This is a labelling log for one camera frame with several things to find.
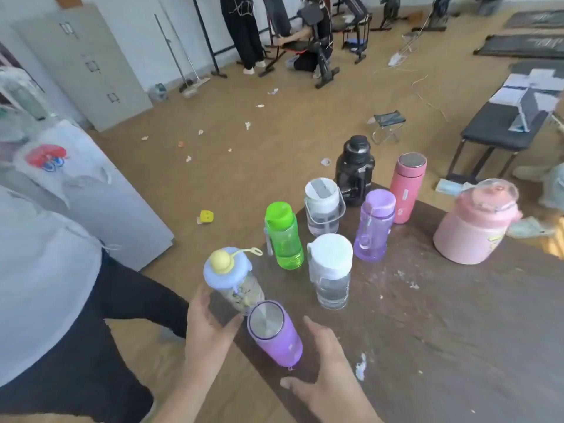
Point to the person's left hand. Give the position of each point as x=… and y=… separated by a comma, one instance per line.
x=205, y=348

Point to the person's right hand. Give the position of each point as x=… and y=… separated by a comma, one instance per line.
x=337, y=392

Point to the person's right thumb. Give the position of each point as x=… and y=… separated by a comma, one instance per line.
x=295, y=383

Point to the person's left thumb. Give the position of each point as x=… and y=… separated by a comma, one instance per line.
x=231, y=330

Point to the person's left forearm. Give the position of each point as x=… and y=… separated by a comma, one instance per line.
x=185, y=400

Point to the purple thermos steel lid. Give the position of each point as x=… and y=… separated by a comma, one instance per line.
x=277, y=343

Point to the clear bottle blue lid yellow knob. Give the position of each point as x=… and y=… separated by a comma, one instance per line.
x=227, y=273

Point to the green translucent water bottle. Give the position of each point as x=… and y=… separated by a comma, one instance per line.
x=285, y=242

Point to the yellow toy block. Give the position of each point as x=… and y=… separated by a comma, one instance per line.
x=206, y=217

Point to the clear bottle white screw lid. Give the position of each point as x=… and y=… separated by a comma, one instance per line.
x=330, y=268

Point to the white low cabinet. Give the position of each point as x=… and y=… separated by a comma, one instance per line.
x=127, y=224

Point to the purple translucent water bottle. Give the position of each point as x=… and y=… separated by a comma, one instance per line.
x=374, y=229

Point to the black water jug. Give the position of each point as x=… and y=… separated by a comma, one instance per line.
x=354, y=171

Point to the scattered paper litter scraps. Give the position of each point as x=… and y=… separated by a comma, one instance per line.
x=247, y=125

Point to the pink thermos steel lid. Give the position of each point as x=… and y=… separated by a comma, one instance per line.
x=407, y=189

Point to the large pink water jug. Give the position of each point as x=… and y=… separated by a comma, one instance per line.
x=471, y=229

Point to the white bag red blue print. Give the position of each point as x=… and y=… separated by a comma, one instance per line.
x=61, y=158

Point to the small green white container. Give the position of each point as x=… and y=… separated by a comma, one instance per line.
x=159, y=92

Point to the light blue packet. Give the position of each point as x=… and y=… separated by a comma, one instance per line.
x=449, y=187

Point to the small folding stool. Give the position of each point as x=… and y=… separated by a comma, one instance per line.
x=388, y=123

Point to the black exercise machine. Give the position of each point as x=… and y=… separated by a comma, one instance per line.
x=324, y=66

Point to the pale green plastic bag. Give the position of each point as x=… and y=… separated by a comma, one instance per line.
x=531, y=227

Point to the black metal rack pole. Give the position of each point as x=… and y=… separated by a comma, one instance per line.
x=207, y=35

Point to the grey metal filing cabinet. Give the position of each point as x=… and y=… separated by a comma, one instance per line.
x=88, y=70

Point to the clear plastic wrapped clutter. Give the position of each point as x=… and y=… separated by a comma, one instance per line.
x=22, y=105

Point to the black padded bench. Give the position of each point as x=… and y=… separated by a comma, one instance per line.
x=498, y=132

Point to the black tripod stand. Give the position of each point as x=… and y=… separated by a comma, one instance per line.
x=390, y=10
x=436, y=13

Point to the grey folding stand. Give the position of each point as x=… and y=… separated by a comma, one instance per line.
x=531, y=110

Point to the brown cardboard box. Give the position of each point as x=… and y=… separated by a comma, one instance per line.
x=68, y=0

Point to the white papers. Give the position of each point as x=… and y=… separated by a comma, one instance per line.
x=528, y=81

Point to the black floor mat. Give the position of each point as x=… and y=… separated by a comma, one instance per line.
x=540, y=68
x=524, y=46
x=535, y=19

